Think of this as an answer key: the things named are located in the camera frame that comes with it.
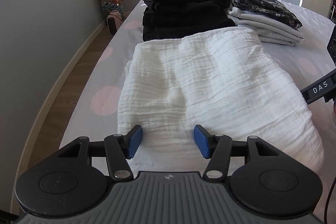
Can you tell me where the white crinkled muslin blanket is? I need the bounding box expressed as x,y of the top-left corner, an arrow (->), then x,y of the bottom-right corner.
117,27 -> 324,173

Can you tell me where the white folded clothes stack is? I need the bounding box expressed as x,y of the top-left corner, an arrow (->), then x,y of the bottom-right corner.
226,7 -> 304,47

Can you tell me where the pink dotted bed sheet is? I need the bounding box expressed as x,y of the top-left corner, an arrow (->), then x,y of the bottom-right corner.
62,2 -> 335,223

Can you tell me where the dark floral folded garment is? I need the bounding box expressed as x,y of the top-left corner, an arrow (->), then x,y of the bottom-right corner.
231,0 -> 302,30

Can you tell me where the white space heater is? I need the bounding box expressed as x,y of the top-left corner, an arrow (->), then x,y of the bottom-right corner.
106,10 -> 123,36

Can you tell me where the black folded garment pile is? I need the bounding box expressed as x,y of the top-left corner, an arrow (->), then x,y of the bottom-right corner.
142,0 -> 235,42

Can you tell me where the black cable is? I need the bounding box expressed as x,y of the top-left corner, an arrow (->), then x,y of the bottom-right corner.
323,178 -> 336,224

